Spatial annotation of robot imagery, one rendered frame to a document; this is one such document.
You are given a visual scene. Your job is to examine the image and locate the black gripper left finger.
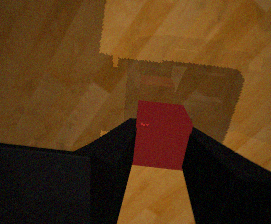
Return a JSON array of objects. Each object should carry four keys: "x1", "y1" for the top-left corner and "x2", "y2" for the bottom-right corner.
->
[{"x1": 0, "y1": 118, "x2": 137, "y2": 224}]

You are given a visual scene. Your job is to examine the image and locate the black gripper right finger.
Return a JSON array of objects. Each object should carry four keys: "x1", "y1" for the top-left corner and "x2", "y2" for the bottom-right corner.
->
[{"x1": 182, "y1": 127, "x2": 271, "y2": 224}]

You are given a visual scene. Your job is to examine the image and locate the red block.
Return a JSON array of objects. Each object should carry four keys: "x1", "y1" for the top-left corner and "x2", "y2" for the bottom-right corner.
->
[{"x1": 132, "y1": 100, "x2": 193, "y2": 171}]

